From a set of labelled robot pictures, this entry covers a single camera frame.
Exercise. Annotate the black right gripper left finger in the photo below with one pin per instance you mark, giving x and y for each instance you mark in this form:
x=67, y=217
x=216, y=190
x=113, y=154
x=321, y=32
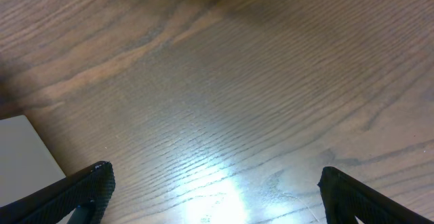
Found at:
x=84, y=196

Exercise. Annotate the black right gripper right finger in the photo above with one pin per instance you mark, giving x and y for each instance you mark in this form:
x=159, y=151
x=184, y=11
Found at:
x=347, y=200

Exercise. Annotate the white cardboard box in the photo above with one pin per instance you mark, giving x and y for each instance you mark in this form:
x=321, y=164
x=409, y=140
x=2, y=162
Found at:
x=26, y=164

